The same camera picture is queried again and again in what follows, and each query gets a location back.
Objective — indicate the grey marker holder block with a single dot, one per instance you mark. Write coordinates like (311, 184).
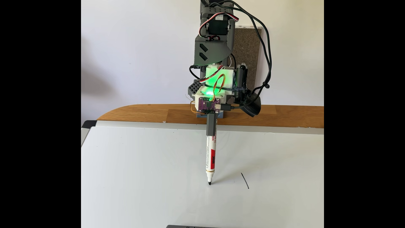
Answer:
(186, 226)

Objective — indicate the black oval camera box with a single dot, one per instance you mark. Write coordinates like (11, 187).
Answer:
(252, 106)

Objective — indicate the white whiteboard marker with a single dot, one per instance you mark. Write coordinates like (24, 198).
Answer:
(211, 158)

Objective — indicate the whiteboard with silver frame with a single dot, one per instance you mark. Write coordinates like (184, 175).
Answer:
(133, 177)

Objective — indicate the purple circuit board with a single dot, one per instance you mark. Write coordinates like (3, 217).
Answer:
(208, 105)

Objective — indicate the brown corrugated cardboard panel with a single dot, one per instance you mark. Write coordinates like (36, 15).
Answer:
(250, 47)

